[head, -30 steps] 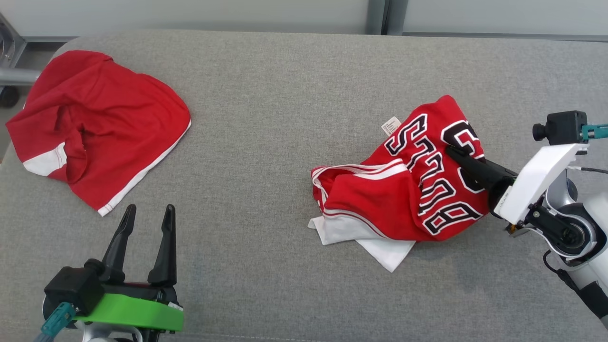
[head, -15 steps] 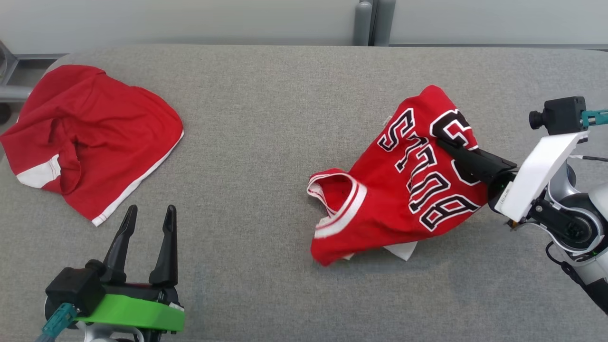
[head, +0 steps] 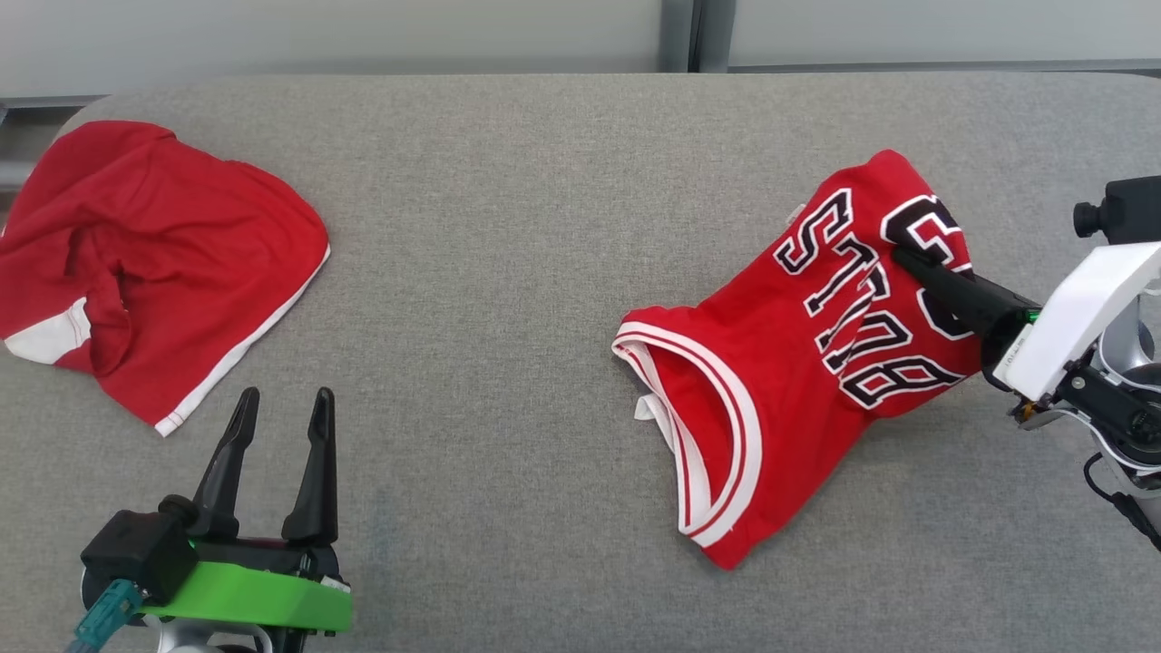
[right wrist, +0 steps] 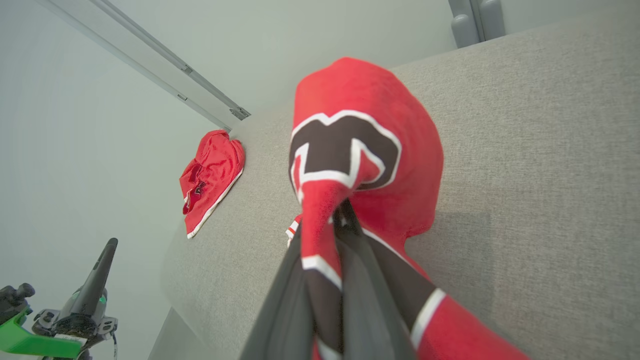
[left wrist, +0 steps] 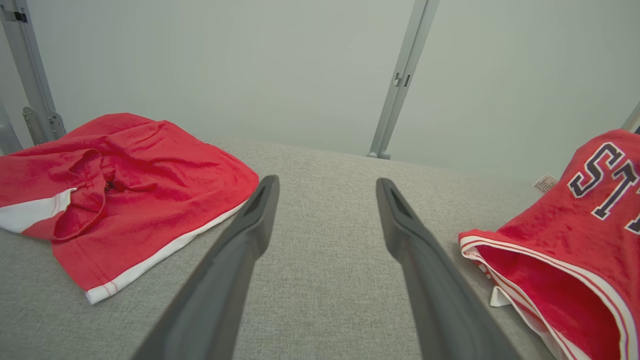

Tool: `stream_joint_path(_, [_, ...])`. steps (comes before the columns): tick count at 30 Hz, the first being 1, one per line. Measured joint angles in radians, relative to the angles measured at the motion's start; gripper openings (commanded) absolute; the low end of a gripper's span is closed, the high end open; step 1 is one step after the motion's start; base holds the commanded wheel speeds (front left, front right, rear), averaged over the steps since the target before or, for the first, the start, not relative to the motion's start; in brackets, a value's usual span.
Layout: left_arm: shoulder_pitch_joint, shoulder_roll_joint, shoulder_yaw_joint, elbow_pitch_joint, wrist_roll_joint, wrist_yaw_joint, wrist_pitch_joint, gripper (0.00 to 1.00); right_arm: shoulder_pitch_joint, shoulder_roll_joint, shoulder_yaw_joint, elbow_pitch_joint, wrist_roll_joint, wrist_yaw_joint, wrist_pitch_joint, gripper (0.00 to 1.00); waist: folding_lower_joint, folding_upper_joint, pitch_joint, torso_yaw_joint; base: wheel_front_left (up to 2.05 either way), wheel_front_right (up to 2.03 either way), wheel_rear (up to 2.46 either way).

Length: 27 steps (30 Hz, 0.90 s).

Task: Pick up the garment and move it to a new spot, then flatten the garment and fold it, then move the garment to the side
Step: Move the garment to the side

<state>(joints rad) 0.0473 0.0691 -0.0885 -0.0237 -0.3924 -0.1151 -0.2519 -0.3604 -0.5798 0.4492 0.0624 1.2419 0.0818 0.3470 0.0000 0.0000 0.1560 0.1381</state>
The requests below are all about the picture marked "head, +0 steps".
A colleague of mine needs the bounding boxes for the red shorts with white stripe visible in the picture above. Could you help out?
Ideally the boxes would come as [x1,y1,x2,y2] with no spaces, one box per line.
[0,120,331,439]

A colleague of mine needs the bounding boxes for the left arm teal-plug cable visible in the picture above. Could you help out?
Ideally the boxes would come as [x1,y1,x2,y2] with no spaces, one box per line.
[62,580,146,653]

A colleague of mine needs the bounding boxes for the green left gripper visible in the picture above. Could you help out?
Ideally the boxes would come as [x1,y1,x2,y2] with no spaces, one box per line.
[136,386,355,636]

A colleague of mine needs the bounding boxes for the red and white jersey shirt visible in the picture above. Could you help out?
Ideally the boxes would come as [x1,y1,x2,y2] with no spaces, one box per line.
[611,149,988,572]

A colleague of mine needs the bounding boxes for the arm teal-plug cable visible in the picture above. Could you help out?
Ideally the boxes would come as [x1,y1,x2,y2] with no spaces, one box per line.
[1084,452,1161,554]
[62,580,146,653]

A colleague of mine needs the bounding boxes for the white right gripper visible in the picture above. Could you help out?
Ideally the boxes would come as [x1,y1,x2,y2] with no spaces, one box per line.
[893,239,1161,402]

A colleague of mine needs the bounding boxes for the grey partition post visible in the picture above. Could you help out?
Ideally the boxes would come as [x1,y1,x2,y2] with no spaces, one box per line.
[697,0,736,73]
[659,0,697,73]

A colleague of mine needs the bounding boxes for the grey metal rack frame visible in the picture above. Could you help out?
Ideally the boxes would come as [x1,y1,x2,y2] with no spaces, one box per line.
[0,100,42,191]

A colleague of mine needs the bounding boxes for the right arm teal-plug cable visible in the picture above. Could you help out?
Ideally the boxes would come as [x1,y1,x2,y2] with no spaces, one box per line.
[1084,452,1161,554]

